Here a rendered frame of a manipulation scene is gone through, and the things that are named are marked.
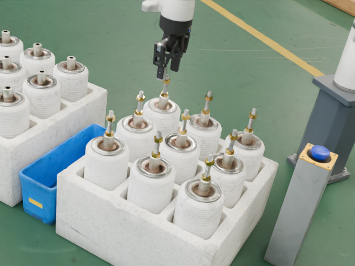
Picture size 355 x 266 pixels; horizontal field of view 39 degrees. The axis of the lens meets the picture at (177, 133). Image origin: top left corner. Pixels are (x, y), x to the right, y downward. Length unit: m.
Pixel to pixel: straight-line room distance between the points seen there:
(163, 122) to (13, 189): 0.40
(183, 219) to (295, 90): 1.19
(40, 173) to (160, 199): 0.37
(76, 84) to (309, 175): 0.67
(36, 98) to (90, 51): 0.85
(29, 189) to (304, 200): 0.63
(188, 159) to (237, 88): 0.93
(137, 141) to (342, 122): 0.62
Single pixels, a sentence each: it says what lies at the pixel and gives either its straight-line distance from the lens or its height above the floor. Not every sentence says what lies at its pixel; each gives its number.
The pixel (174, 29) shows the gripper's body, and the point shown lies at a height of 0.47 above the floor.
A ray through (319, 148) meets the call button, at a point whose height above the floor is 0.33.
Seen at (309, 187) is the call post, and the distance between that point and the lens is 1.13.
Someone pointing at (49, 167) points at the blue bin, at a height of 0.07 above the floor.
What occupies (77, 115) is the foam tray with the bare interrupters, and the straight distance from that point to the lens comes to 1.39.
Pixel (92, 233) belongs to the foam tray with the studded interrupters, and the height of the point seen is 0.06.
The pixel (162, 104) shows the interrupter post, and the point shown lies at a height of 0.26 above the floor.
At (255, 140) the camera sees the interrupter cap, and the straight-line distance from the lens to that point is 1.22.
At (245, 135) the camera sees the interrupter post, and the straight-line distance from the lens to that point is 1.20.
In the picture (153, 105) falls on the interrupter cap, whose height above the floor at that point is 0.25.
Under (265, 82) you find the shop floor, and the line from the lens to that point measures 2.12.
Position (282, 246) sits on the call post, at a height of 0.07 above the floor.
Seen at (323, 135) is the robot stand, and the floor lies 0.16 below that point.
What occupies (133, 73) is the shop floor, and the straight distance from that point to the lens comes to 2.00.
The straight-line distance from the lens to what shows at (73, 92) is 1.41.
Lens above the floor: 0.89
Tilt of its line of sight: 32 degrees down
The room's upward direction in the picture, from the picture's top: 10 degrees clockwise
